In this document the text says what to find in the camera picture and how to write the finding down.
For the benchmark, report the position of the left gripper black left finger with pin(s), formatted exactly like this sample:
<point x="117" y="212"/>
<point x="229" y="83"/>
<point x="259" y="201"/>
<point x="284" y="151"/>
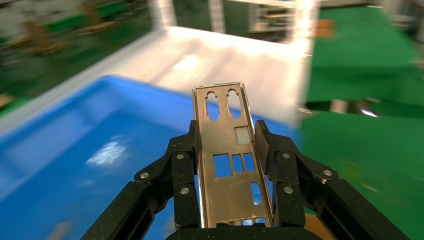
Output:
<point x="184" y="172"/>

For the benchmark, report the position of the white metal shelf board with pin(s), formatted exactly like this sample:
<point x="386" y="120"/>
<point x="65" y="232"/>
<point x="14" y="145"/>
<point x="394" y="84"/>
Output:
<point x="232" y="56"/>

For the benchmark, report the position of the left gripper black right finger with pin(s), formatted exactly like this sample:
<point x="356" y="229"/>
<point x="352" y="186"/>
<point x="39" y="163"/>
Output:
<point x="285" y="172"/>

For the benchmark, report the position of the silver metal IO shield plate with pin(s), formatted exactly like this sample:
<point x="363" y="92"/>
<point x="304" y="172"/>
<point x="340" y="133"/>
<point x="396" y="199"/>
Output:
<point x="232" y="198"/>

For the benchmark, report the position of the blue plastic tray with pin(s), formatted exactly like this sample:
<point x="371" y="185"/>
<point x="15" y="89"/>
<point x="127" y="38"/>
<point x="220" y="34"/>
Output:
<point x="82" y="149"/>

